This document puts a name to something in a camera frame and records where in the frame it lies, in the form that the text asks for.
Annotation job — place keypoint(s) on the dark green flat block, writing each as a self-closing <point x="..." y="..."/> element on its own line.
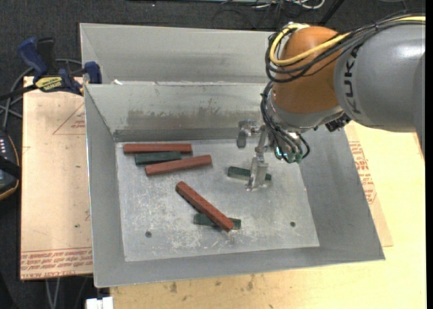
<point x="157" y="158"/>
<point x="238" y="172"/>
<point x="202" y="219"/>

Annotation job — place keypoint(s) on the red-brown flat block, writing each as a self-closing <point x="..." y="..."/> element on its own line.
<point x="204" y="206"/>
<point x="157" y="148"/>
<point x="178" y="165"/>

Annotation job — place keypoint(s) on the grey metal bin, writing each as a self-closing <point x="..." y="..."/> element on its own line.
<point x="203" y="206"/>

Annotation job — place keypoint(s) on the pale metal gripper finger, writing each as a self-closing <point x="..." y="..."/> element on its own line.
<point x="253" y="176"/>
<point x="263" y="174"/>

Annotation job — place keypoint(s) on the brown cardboard board red print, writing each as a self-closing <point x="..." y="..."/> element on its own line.
<point x="54" y="182"/>

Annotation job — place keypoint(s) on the black cylinder on white bracket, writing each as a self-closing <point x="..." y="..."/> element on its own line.
<point x="336" y="123"/>

